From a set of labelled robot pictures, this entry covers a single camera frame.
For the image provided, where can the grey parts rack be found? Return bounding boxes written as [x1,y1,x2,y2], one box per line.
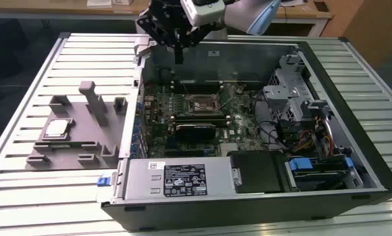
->
[26,80,129,171]

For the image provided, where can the wooden desk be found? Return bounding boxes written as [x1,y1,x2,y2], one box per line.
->
[0,0,335,37]

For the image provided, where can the green motherboard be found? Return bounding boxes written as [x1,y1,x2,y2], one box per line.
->
[137,81,282,159]

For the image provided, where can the CPU socket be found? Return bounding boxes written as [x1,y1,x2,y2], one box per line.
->
[187,93,225,116]

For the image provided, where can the black case fan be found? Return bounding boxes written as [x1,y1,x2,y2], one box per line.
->
[158,67,178,87]

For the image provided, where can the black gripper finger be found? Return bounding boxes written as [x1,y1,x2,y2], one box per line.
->
[137,11,182,65]
[179,21,215,65]

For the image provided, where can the blue disk carrier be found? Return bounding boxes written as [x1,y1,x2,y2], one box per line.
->
[290,158,347,192]

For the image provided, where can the black graphics card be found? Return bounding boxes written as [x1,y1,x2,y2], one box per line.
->
[175,123,218,142]

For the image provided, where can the metal drive cage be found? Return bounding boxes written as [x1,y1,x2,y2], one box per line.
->
[262,54,317,123]

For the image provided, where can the yellow and red wire bundle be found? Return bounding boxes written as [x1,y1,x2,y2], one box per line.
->
[294,118,335,154]

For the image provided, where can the grey power supply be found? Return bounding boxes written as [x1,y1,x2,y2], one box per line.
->
[122,158,237,200]

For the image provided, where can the black plastic shroud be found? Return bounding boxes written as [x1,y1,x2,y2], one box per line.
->
[231,151,294,194]

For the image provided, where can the black open PC case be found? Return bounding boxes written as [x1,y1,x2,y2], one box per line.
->
[97,34,392,232]

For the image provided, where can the metal socket cover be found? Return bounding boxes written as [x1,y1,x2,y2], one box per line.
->
[186,94,199,113]

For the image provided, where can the black RAM slot bank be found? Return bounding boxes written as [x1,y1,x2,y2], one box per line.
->
[174,113,229,128]
[171,80,225,94]

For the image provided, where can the silver CPU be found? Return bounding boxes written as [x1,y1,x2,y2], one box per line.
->
[45,119,75,137]

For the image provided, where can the wooden cabinet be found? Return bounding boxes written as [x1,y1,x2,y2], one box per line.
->
[322,0,392,69]

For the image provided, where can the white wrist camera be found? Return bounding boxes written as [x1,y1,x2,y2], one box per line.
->
[181,0,229,27]

